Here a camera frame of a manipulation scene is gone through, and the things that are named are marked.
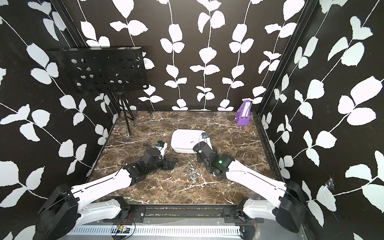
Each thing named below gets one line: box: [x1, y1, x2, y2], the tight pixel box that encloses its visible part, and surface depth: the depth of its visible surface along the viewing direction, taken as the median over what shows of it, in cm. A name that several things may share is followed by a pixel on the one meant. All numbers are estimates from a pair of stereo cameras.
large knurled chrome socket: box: [190, 173, 197, 183], surface depth 88 cm
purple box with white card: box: [235, 100, 252, 126], surface depth 111 cm
